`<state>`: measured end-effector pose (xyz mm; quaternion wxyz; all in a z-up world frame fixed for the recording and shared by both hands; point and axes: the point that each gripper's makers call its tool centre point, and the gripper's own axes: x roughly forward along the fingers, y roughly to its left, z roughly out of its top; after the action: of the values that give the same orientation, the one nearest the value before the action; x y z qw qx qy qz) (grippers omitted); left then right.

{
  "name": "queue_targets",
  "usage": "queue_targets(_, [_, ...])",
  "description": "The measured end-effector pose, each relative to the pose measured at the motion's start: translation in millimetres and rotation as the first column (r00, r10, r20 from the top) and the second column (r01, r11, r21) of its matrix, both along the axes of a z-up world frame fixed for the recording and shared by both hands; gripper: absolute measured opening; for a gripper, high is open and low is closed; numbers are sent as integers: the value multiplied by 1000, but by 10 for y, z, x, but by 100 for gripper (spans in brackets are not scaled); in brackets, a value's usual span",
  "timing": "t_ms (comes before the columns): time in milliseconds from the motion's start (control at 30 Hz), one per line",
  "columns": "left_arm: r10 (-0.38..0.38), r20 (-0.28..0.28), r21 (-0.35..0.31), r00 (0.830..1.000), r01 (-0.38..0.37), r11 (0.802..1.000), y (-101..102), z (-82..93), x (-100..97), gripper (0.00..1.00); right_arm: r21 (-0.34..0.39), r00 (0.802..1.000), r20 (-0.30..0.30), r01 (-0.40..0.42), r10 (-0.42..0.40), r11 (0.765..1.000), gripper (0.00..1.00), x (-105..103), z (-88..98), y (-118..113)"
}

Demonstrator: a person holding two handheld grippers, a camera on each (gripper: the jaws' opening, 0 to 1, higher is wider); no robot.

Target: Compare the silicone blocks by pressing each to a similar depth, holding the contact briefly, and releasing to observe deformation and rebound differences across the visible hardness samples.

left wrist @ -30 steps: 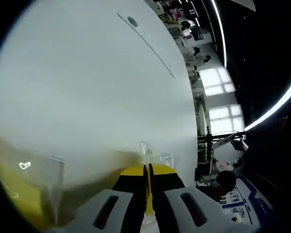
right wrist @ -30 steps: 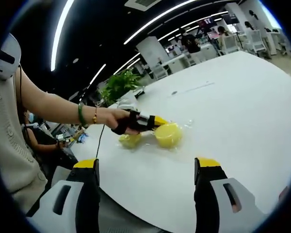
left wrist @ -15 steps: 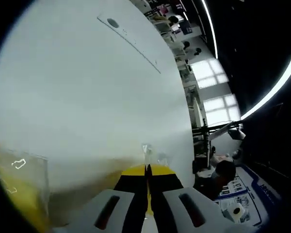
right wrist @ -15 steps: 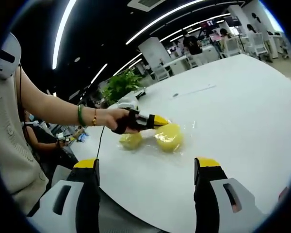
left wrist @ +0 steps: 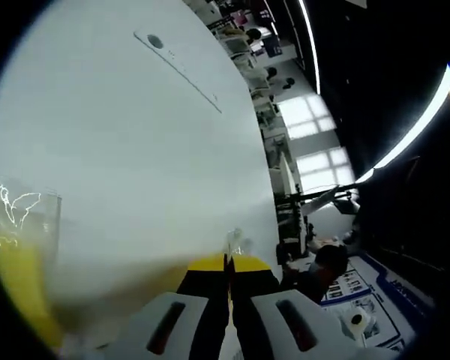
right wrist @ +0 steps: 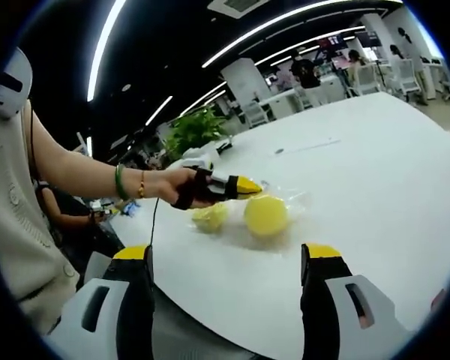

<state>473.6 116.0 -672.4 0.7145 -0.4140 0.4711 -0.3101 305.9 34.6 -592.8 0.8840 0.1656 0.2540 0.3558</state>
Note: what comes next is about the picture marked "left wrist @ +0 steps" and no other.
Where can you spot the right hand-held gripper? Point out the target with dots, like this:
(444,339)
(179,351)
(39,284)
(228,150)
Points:
(365,324)

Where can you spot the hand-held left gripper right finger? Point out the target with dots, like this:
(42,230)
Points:
(262,307)

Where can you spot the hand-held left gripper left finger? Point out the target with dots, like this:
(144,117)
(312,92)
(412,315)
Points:
(195,300)

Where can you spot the clear plastic bag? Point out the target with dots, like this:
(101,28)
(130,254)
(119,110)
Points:
(18,285)

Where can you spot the blue bordered picture poster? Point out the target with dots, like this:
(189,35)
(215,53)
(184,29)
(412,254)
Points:
(388,317)

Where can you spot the black equipment stand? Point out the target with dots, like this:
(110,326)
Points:
(288,210)

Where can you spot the bright window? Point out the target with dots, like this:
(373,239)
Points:
(307,116)
(324,168)

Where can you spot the ceiling light strip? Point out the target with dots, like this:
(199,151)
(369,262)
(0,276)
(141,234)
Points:
(427,120)
(311,48)

